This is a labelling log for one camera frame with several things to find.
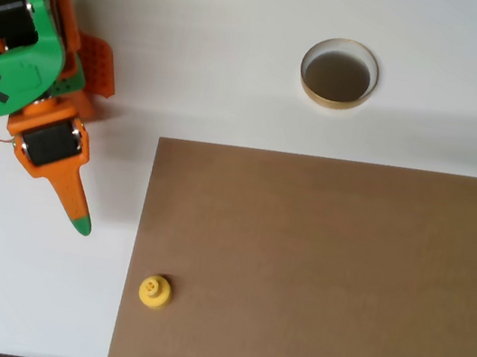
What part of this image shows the small yellow plastic piece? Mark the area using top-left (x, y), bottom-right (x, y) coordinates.
top-left (136, 271), bottom-right (176, 314)

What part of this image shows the brown rectangular board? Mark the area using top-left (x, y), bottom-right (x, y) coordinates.
top-left (106, 121), bottom-right (477, 357)

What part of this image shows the round bowl with gold rim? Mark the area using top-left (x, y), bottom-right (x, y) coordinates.
top-left (295, 32), bottom-right (386, 117)

